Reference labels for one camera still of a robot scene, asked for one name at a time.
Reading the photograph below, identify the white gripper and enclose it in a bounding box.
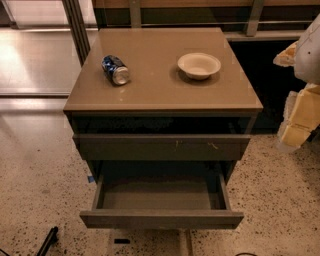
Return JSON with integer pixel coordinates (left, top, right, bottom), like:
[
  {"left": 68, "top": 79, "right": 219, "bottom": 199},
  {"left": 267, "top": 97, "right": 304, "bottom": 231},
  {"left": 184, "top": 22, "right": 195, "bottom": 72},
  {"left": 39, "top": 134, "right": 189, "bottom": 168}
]
[{"left": 277, "top": 83, "right": 320, "bottom": 153}]

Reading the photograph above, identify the grey drawer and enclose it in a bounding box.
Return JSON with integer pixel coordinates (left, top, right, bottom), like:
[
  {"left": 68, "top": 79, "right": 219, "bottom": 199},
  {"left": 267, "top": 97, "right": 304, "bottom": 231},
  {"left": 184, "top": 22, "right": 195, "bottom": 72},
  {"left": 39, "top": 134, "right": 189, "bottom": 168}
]
[
  {"left": 73, "top": 134, "right": 250, "bottom": 161},
  {"left": 80, "top": 161, "right": 244, "bottom": 229}
]

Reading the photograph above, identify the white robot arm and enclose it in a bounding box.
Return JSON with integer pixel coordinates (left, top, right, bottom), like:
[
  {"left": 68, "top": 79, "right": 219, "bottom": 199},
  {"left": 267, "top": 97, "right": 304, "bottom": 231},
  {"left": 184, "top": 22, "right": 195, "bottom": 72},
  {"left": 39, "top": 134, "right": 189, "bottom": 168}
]
[{"left": 273, "top": 14, "right": 320, "bottom": 153}]

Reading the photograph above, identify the grey drawer cabinet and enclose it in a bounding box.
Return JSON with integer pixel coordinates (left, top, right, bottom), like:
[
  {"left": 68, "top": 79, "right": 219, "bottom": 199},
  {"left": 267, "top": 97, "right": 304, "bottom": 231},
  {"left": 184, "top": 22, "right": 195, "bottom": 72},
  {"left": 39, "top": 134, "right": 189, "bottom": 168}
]
[{"left": 64, "top": 28, "right": 263, "bottom": 180}]

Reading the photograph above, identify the grey top drawer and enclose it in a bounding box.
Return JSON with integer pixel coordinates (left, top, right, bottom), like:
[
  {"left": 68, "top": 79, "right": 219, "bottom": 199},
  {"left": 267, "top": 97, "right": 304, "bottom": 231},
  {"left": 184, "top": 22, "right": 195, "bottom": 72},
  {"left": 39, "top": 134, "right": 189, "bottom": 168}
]
[{"left": 73, "top": 134, "right": 250, "bottom": 161}]

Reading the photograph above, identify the white paper bowl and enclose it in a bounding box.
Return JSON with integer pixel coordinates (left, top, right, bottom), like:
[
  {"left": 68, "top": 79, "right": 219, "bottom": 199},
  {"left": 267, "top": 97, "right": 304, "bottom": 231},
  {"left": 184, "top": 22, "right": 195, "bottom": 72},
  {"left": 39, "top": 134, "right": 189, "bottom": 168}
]
[{"left": 177, "top": 53, "right": 221, "bottom": 80}]

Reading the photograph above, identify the blue soda can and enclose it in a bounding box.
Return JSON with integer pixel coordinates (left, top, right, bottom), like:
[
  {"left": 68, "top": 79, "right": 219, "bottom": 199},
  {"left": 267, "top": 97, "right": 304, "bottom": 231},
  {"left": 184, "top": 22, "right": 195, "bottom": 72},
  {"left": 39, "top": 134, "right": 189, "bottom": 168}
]
[{"left": 101, "top": 55, "right": 130, "bottom": 85}]

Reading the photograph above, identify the black floor marker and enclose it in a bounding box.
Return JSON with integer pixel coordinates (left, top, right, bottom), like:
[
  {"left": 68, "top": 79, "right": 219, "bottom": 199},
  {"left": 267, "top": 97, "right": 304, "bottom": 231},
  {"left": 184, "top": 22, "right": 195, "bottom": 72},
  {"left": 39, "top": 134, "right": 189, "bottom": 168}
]
[{"left": 114, "top": 238, "right": 130, "bottom": 245}]

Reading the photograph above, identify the blue tape piece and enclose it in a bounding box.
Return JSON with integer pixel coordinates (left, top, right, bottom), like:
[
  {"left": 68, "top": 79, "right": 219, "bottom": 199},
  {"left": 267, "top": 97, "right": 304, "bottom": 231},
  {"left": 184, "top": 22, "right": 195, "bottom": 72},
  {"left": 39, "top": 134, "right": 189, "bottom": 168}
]
[{"left": 87, "top": 176, "right": 95, "bottom": 183}]

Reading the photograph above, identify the black object on floor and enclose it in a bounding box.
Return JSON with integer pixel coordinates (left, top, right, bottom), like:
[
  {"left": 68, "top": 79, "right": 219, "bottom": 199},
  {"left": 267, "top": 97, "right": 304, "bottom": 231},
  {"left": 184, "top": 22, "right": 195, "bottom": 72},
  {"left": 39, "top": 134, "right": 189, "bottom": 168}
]
[{"left": 36, "top": 226, "right": 58, "bottom": 256}]

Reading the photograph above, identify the metal shelf frame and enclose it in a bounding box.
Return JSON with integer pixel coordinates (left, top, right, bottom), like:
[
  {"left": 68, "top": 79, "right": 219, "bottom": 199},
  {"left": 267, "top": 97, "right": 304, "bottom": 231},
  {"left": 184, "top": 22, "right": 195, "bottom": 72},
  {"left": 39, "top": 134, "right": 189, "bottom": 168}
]
[{"left": 61, "top": 0, "right": 320, "bottom": 59}]

